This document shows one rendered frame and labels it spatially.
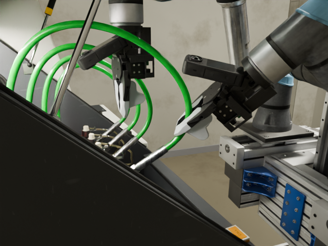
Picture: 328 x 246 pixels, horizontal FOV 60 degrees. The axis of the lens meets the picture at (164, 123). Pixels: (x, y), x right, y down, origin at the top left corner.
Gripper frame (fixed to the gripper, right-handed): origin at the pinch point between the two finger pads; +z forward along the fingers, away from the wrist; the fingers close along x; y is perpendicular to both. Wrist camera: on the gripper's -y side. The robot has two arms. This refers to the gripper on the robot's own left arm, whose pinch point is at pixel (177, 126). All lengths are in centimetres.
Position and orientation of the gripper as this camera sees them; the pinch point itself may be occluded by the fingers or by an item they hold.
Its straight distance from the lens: 61.3
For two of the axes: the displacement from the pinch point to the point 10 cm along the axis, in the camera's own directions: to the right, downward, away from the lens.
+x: 1.5, -5.1, 8.5
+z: -6.6, 5.9, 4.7
